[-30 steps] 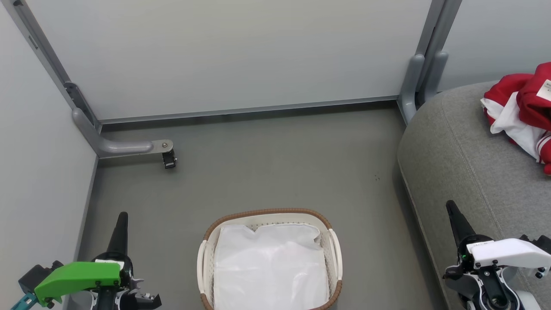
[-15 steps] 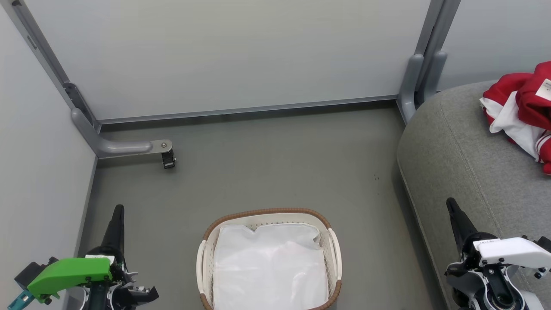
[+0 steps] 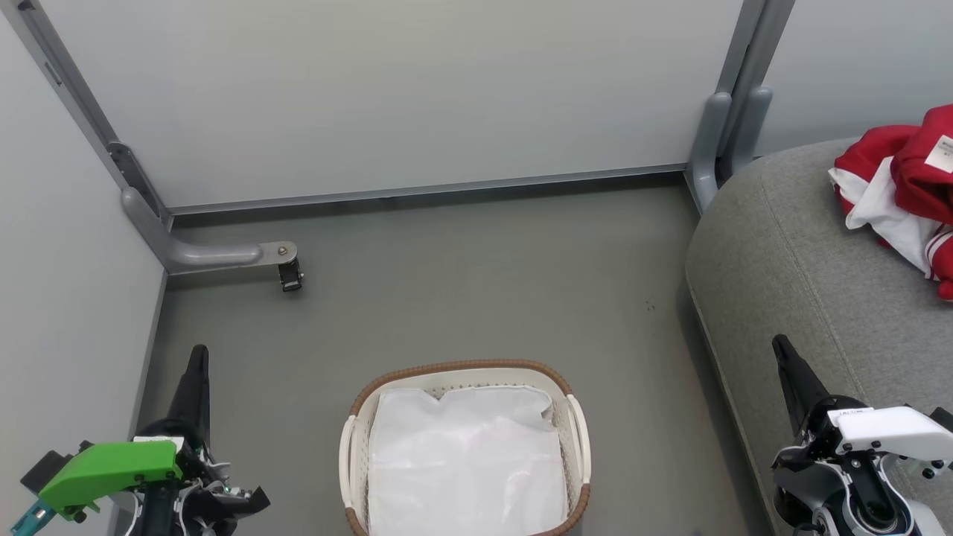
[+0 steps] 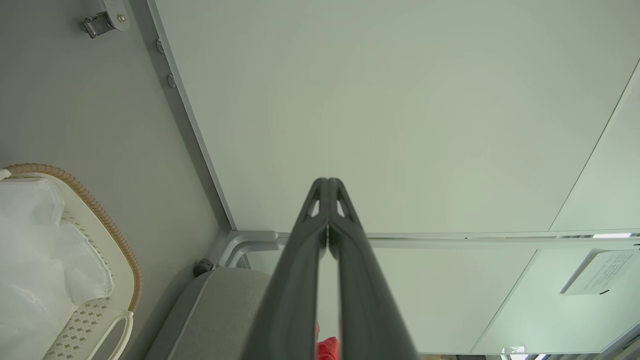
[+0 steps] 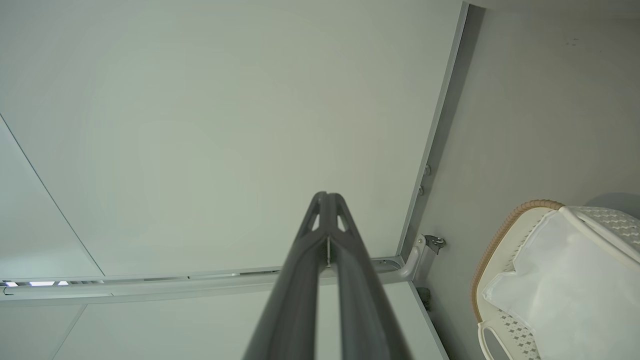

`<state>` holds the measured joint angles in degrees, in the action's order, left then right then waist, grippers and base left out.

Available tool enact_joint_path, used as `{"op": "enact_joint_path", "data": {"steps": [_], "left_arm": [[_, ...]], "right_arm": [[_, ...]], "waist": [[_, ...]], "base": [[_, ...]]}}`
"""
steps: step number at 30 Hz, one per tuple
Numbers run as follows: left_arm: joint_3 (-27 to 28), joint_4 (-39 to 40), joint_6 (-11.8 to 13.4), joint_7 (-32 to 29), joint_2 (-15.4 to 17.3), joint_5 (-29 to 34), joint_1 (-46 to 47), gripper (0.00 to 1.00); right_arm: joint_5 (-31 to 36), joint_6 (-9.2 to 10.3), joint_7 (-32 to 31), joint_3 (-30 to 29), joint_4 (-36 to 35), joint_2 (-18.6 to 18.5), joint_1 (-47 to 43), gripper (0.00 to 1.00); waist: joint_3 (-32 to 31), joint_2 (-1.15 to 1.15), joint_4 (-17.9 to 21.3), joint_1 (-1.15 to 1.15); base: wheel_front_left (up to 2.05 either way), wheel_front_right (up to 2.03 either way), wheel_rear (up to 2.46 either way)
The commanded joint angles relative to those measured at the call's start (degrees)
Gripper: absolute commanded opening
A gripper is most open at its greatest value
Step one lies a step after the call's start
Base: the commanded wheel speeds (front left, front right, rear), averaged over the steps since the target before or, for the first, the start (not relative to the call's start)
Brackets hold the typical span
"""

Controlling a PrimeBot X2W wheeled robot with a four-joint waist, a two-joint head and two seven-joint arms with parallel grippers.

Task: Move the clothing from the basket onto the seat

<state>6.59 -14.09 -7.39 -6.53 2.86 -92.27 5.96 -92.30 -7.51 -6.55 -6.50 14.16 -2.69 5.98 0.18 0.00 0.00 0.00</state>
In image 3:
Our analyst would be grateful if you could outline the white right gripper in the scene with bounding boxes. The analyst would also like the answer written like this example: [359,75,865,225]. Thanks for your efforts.
[772,335,953,459]

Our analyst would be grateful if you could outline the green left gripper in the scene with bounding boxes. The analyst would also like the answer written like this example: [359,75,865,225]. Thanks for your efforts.
[37,344,224,522]

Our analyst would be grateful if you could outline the red jacket with white panel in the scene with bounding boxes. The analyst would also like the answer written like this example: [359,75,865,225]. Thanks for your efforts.
[828,125,953,300]

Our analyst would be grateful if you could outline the white basket with brown rim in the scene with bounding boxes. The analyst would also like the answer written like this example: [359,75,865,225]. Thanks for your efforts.
[339,359,593,536]

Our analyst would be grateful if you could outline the white cloth basket liner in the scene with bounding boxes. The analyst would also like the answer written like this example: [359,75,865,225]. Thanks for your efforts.
[367,385,570,536]

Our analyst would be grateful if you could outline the grey fabric sofa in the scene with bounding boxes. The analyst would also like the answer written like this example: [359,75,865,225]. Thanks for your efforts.
[685,138,953,536]

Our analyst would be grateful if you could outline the teal left cable connector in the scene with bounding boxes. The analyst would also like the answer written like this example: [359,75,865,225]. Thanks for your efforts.
[9,499,54,536]

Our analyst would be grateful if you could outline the grey partition post with short foot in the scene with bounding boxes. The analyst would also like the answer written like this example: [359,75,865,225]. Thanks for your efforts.
[685,0,797,217]

